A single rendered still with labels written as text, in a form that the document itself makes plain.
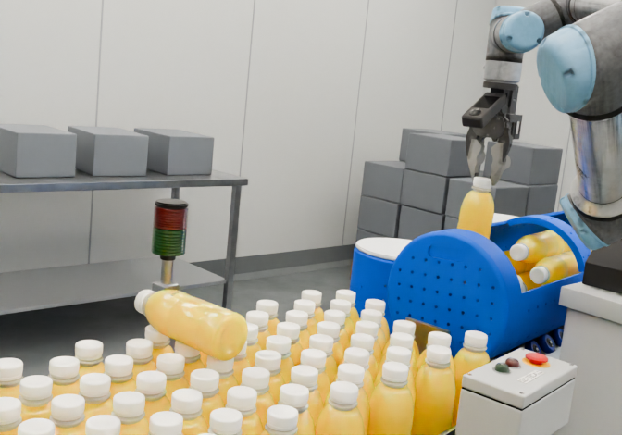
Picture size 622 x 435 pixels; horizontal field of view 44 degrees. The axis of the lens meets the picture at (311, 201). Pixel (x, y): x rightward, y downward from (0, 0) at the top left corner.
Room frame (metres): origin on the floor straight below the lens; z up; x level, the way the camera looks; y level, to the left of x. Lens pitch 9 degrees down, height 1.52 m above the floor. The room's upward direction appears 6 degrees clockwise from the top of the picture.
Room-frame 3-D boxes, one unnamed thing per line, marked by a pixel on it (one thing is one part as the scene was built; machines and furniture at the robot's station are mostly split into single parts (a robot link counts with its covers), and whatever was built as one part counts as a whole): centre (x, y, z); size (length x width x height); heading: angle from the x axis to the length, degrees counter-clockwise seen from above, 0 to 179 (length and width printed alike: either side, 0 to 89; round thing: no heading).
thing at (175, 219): (1.42, 0.26, 1.23); 0.06 x 0.06 x 0.04
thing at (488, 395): (1.14, -0.35, 1.05); 0.20 x 0.10 x 0.10; 140
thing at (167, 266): (1.42, 0.26, 1.18); 0.06 x 0.06 x 0.16
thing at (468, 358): (1.29, -0.31, 0.99); 0.07 x 0.07 x 0.19
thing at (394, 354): (1.16, -0.16, 1.09); 0.04 x 0.04 x 0.02
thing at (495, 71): (1.63, -0.37, 1.56); 0.08 x 0.08 x 0.05
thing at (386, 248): (2.26, -0.29, 1.03); 0.28 x 0.28 x 0.01
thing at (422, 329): (1.49, -0.26, 0.99); 0.10 x 0.02 x 0.12; 50
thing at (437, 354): (1.19, -0.23, 1.09); 0.04 x 0.04 x 0.02
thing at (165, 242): (1.42, 0.26, 1.18); 0.06 x 0.06 x 0.05
